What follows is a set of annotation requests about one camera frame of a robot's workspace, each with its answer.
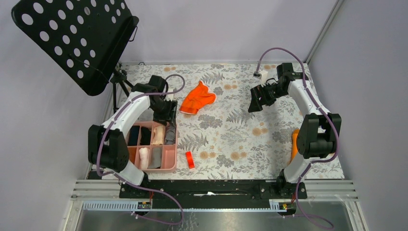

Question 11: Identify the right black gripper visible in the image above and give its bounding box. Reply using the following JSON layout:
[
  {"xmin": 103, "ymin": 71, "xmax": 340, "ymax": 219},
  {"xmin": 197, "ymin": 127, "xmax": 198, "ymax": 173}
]
[{"xmin": 248, "ymin": 82, "xmax": 288, "ymax": 114}]

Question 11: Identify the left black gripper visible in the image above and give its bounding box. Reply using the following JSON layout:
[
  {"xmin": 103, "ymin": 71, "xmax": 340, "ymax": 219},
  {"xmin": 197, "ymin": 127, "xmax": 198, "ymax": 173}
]
[{"xmin": 151, "ymin": 98, "xmax": 177, "ymax": 127}]

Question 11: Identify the grey striped underwear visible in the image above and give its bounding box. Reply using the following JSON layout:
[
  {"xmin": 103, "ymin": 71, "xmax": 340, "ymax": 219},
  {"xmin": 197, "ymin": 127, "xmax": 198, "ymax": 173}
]
[{"xmin": 164, "ymin": 125, "xmax": 177, "ymax": 145}]

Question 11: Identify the orange underwear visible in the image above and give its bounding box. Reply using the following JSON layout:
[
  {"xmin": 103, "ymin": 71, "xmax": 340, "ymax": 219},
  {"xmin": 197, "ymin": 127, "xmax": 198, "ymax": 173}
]
[{"xmin": 179, "ymin": 80, "xmax": 217, "ymax": 115}]

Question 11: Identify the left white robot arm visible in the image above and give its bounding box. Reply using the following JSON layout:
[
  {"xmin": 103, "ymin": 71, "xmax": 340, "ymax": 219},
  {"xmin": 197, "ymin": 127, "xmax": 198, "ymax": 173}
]
[{"xmin": 88, "ymin": 75, "xmax": 177, "ymax": 198}]

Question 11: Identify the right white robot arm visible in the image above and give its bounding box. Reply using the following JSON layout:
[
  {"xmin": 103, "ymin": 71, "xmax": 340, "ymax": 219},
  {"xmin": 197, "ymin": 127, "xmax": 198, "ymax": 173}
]
[{"xmin": 248, "ymin": 63, "xmax": 342, "ymax": 198}]

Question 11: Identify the cream rolled cloth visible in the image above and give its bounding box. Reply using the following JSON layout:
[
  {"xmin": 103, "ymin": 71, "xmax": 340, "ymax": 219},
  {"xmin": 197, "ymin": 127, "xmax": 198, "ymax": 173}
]
[{"xmin": 151, "ymin": 125, "xmax": 166, "ymax": 145}]

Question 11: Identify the pink divided storage tray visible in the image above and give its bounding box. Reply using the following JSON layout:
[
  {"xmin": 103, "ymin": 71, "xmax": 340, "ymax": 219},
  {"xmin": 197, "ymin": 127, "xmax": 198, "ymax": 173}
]
[{"xmin": 126, "ymin": 121, "xmax": 177, "ymax": 173}]

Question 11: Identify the navy rolled cloth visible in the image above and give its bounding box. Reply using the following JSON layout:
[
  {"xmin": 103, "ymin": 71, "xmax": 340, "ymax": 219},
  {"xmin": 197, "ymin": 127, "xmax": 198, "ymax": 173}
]
[{"xmin": 128, "ymin": 126, "xmax": 140, "ymax": 146}]

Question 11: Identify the pink rolled cloth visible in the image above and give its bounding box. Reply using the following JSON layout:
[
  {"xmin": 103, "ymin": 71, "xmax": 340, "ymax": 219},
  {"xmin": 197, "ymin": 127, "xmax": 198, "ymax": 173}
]
[{"xmin": 139, "ymin": 147, "xmax": 150, "ymax": 169}]

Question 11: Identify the grey rolled cloth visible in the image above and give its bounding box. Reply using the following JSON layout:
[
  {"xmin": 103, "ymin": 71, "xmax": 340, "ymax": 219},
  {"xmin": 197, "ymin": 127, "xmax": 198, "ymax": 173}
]
[{"xmin": 148, "ymin": 147, "xmax": 163, "ymax": 169}]

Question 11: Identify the orange rolled cloth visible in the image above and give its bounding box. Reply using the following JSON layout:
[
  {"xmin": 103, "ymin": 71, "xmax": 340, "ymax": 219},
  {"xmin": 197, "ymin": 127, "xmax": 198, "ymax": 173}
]
[{"xmin": 127, "ymin": 146, "xmax": 137, "ymax": 164}]

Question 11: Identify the small red block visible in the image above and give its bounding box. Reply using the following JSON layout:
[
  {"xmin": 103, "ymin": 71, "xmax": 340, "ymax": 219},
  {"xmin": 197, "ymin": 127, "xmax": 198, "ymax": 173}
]
[{"xmin": 186, "ymin": 151, "xmax": 195, "ymax": 169}]

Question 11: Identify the floral tablecloth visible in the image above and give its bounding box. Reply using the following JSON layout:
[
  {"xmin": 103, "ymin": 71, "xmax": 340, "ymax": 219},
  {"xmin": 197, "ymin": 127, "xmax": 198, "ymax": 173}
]
[{"xmin": 123, "ymin": 64, "xmax": 303, "ymax": 180}]

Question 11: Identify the black perforated music stand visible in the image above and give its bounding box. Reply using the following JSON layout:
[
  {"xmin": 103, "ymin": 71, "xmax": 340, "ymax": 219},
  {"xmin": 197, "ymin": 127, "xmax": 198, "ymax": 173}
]
[{"xmin": 11, "ymin": 0, "xmax": 140, "ymax": 96}]

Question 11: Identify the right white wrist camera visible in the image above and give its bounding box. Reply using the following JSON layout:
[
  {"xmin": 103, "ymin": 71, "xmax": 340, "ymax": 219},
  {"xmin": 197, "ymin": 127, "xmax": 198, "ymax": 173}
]
[{"xmin": 254, "ymin": 70, "xmax": 268, "ymax": 86}]

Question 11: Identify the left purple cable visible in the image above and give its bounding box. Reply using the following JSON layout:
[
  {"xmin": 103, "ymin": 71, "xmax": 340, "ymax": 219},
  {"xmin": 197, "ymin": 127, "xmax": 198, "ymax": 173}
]
[{"xmin": 95, "ymin": 74, "xmax": 186, "ymax": 226}]

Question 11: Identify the purple cable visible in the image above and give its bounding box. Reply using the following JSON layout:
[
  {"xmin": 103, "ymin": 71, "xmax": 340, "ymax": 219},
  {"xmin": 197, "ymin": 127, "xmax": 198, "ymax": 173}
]
[
  {"xmin": 255, "ymin": 47, "xmax": 341, "ymax": 231},
  {"xmin": 95, "ymin": 74, "xmax": 186, "ymax": 226}
]

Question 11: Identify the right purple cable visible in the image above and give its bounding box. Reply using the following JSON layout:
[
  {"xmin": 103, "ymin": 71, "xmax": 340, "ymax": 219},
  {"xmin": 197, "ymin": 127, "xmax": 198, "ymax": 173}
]
[{"xmin": 255, "ymin": 47, "xmax": 341, "ymax": 231}]

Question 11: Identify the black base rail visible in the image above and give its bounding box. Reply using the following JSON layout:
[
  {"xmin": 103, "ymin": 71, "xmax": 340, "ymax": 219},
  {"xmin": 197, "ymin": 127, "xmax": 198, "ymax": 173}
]
[{"xmin": 119, "ymin": 177, "xmax": 307, "ymax": 209}]

